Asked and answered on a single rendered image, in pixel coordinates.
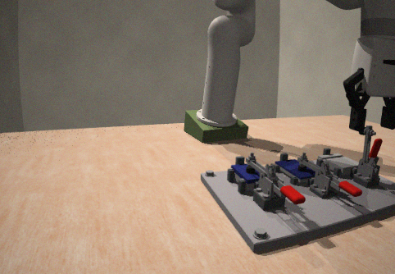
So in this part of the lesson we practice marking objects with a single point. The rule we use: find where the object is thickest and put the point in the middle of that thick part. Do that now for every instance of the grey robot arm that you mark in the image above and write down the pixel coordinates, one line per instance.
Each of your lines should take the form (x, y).
(226, 33)

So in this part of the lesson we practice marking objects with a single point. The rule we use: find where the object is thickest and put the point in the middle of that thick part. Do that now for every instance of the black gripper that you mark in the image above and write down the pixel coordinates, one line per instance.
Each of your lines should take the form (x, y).
(372, 78)

